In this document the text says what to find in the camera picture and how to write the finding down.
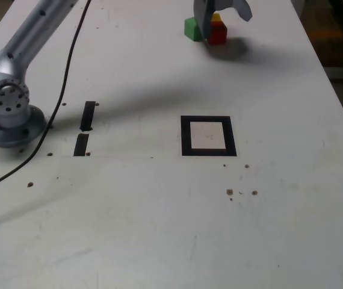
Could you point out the black tape square outline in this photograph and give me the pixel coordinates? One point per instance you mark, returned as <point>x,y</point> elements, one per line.
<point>186,135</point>

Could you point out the black tape strip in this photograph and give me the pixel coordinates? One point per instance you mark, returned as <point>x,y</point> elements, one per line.
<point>81,144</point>

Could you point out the green cube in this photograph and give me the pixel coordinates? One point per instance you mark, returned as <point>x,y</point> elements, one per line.
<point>192,28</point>

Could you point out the yellow cube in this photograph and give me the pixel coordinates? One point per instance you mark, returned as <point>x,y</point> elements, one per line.
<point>216,18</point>

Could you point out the red cube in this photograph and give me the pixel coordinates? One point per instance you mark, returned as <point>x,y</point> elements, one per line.
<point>219,34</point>

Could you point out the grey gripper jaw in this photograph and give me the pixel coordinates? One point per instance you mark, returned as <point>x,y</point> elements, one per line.
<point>204,18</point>
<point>243,9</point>

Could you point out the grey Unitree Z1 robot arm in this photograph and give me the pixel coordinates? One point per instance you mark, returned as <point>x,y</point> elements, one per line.
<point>12,66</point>

